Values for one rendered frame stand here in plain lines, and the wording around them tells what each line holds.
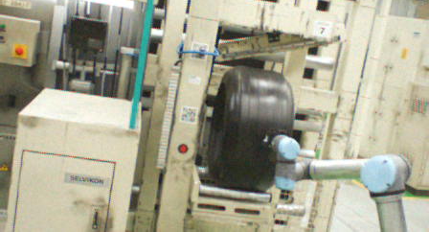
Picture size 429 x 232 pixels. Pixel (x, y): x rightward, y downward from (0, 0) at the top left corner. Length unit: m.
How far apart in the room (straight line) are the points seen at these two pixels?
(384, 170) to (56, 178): 1.08
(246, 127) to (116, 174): 0.71
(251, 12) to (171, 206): 1.00
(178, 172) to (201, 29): 0.66
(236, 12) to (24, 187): 1.38
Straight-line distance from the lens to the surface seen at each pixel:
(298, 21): 2.99
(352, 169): 2.23
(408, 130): 7.40
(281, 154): 2.21
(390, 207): 2.04
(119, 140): 2.02
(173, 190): 2.78
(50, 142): 2.04
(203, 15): 2.64
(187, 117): 2.69
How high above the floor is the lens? 1.71
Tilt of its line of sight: 10 degrees down
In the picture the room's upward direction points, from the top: 10 degrees clockwise
